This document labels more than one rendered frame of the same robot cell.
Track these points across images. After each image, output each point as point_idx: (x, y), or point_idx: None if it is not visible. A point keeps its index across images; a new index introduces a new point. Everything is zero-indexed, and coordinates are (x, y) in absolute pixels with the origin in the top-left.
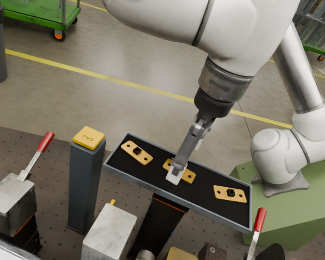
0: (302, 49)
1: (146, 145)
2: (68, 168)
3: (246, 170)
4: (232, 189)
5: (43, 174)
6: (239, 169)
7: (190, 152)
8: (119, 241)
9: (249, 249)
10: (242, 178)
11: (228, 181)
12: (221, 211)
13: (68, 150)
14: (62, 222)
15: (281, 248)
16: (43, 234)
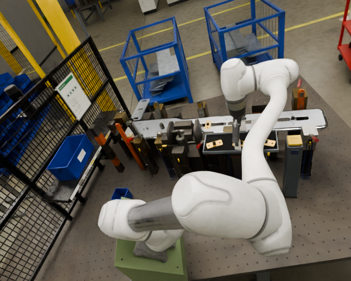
0: (156, 200)
1: (263, 148)
2: (332, 224)
3: (175, 263)
4: (213, 144)
5: (344, 212)
6: (181, 268)
7: None
8: (253, 124)
9: (202, 142)
10: (179, 256)
11: (214, 150)
12: (218, 136)
13: None
14: (300, 189)
15: (195, 129)
16: (303, 180)
